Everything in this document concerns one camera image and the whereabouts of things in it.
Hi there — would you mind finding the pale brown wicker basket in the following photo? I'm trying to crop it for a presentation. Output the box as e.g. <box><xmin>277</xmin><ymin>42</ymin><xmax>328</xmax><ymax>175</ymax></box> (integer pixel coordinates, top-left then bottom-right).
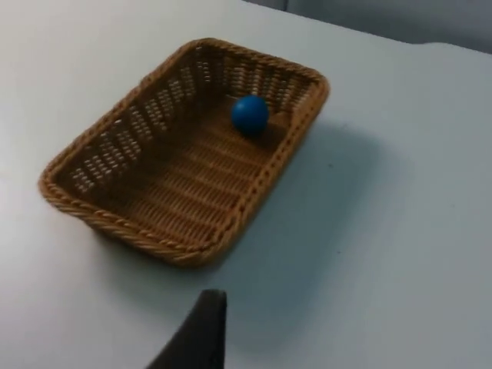
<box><xmin>38</xmin><ymin>37</ymin><xmax>331</xmax><ymax>269</ymax></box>

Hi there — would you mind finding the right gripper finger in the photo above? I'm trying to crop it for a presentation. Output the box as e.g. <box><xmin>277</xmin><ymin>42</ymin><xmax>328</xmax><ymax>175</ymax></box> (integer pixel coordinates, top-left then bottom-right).
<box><xmin>145</xmin><ymin>289</ymin><xmax>228</xmax><ymax>369</ymax></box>

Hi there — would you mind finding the blue ball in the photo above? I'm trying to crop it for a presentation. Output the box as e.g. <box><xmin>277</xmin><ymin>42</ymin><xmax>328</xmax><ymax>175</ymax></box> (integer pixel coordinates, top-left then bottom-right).
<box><xmin>231</xmin><ymin>95</ymin><xmax>270</xmax><ymax>136</ymax></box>

